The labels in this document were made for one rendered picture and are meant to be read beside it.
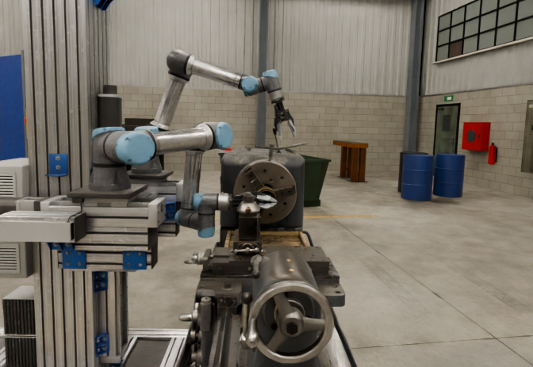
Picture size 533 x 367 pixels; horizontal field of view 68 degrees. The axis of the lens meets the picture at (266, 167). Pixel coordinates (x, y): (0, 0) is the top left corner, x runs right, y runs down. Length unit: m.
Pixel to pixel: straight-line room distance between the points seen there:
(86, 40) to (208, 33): 10.45
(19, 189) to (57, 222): 0.39
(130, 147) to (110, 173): 0.18
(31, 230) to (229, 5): 11.26
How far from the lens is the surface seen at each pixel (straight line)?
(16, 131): 6.67
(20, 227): 1.58
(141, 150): 1.43
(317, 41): 12.64
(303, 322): 0.72
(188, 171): 1.81
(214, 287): 1.30
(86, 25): 1.81
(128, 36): 12.30
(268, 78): 2.04
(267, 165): 1.93
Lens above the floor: 1.42
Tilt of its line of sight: 6 degrees down
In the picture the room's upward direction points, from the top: 1 degrees clockwise
